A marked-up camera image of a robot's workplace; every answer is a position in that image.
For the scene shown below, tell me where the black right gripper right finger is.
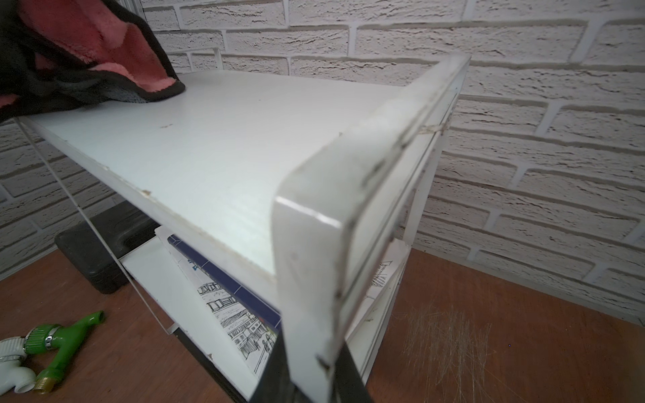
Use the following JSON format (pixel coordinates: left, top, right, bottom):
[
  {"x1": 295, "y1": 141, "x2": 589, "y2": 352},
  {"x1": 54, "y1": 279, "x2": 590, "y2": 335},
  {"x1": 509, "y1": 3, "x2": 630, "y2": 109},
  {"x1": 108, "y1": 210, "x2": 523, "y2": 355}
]
[{"x1": 332, "y1": 344, "x2": 373, "y2": 403}]

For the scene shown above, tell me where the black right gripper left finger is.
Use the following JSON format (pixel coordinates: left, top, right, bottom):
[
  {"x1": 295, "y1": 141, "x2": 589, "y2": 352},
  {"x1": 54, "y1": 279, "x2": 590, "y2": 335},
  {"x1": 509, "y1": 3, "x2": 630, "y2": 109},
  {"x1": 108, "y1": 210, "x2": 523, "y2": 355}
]
[{"x1": 250, "y1": 333, "x2": 298, "y2": 403}]

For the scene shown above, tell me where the white small bookshelf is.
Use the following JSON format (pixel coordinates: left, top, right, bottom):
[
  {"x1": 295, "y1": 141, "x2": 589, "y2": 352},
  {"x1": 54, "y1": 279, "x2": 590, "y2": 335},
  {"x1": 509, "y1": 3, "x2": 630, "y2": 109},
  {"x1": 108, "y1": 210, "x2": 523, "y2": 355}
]
[{"x1": 18, "y1": 55, "x2": 470, "y2": 402}]

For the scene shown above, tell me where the grey and pink cloth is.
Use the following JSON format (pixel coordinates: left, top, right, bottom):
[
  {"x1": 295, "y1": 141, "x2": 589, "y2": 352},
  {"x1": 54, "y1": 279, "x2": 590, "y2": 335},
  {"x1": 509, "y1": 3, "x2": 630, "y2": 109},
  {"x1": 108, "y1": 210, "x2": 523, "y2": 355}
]
[{"x1": 1, "y1": 1, "x2": 186, "y2": 122}]

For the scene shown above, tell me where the white printed book on shelf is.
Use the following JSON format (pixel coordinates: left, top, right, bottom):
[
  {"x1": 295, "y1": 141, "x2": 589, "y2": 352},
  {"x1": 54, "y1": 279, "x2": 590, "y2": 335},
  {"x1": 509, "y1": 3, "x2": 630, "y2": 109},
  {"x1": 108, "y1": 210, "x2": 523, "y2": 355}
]
[{"x1": 155, "y1": 226, "x2": 407, "y2": 378}]

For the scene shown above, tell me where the black plastic tool case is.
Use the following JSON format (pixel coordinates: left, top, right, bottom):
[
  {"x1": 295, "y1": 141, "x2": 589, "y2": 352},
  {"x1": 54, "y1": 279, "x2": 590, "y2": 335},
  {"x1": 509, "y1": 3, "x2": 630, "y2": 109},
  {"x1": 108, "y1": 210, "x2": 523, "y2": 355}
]
[{"x1": 55, "y1": 201, "x2": 160, "y2": 294}]

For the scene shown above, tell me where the green and white spray nozzle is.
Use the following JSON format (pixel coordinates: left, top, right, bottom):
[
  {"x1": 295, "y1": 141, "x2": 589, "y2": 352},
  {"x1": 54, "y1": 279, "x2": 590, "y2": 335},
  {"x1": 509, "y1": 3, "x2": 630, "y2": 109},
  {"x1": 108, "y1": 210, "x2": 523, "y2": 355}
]
[{"x1": 1, "y1": 311, "x2": 105, "y2": 395}]

